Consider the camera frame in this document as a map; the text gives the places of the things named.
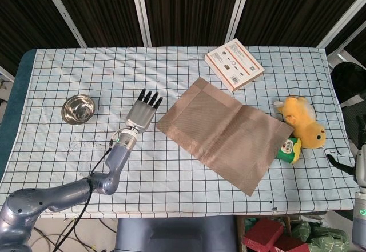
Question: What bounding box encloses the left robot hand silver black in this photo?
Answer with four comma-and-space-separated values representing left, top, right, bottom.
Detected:
125, 89, 164, 134

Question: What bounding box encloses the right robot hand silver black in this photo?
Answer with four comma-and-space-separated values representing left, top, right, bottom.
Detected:
327, 115, 366, 187

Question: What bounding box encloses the brown woven placemat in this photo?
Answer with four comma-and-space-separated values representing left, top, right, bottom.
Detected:
156, 77, 295, 197

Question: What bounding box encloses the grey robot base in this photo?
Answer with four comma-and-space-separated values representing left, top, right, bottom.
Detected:
114, 216, 238, 252

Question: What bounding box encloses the stainless steel bowl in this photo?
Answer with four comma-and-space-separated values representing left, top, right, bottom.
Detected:
61, 94, 96, 126

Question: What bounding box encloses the white black checked tablecloth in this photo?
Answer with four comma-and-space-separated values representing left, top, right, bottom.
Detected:
0, 46, 355, 218

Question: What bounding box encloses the green and yellow pack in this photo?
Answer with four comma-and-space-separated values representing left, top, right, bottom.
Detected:
276, 137, 303, 166

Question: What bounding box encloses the yellow plush duck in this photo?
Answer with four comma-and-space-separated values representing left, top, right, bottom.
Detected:
273, 95, 327, 150

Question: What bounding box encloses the green patterned cloth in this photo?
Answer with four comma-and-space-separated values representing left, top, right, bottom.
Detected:
290, 220, 351, 252

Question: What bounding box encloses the black chair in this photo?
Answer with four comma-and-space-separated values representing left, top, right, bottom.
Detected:
330, 62, 366, 109

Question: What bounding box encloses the small red box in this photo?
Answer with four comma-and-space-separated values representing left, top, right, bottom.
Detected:
273, 234, 309, 252

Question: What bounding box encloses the white box with orange stripes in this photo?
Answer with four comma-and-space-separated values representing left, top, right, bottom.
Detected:
204, 38, 265, 94

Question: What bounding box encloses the large red box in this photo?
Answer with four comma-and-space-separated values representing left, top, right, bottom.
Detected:
242, 217, 284, 252

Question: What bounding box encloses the teal padded table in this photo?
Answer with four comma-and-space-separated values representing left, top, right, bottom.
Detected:
0, 49, 38, 178

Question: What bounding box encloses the white shelf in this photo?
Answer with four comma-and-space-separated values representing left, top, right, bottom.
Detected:
0, 65, 15, 104

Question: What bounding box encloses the white partition post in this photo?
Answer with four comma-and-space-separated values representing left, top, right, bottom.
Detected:
224, 0, 254, 44
38, 0, 87, 48
129, 0, 152, 47
316, 0, 366, 50

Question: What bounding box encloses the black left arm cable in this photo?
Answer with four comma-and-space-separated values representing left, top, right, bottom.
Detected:
53, 139, 114, 252

